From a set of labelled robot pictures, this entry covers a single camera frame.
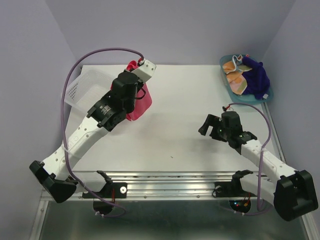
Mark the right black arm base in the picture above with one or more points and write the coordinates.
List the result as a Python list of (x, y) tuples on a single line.
[(240, 202)]

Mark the purple towel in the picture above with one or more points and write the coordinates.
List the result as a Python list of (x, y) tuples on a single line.
[(257, 80)]

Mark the teal plastic tray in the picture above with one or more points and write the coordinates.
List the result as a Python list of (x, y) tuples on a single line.
[(249, 98)]

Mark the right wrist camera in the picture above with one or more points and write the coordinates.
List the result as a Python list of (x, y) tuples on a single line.
[(227, 108)]

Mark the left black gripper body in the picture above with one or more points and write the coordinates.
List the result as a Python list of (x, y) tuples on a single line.
[(131, 106)]

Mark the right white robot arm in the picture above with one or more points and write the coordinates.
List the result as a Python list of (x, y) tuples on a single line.
[(291, 192)]

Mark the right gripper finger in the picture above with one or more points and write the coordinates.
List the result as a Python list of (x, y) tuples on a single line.
[(204, 128), (212, 121)]

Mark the orange patterned towel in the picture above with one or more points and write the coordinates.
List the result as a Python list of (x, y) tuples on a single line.
[(234, 70)]

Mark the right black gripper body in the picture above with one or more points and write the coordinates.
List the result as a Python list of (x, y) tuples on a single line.
[(220, 133)]

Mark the aluminium mounting rail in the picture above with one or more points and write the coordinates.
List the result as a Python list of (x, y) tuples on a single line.
[(180, 186)]

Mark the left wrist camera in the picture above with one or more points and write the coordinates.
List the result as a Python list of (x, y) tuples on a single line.
[(145, 70)]

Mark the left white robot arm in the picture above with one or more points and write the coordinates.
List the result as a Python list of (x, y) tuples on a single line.
[(108, 109)]

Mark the pink microfiber towel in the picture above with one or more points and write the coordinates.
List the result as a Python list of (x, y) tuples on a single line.
[(141, 105)]

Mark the white plastic basket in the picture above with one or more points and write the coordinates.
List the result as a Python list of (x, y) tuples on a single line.
[(87, 89)]

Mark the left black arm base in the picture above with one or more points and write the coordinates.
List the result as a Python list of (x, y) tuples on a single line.
[(110, 190)]

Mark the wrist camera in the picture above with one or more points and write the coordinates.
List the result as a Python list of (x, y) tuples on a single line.
[(227, 108), (145, 70)]

